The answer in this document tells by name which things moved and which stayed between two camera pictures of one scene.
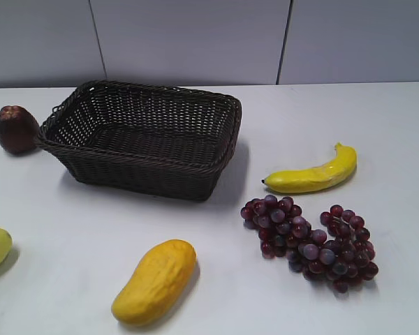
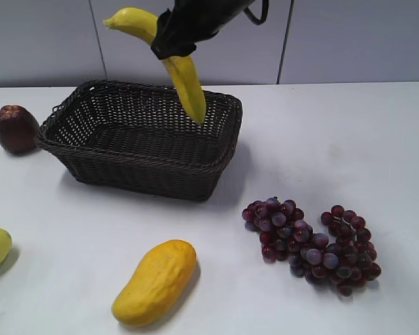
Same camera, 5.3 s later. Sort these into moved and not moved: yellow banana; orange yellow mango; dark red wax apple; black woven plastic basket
Moved: yellow banana
Not moved: dark red wax apple; black woven plastic basket; orange yellow mango
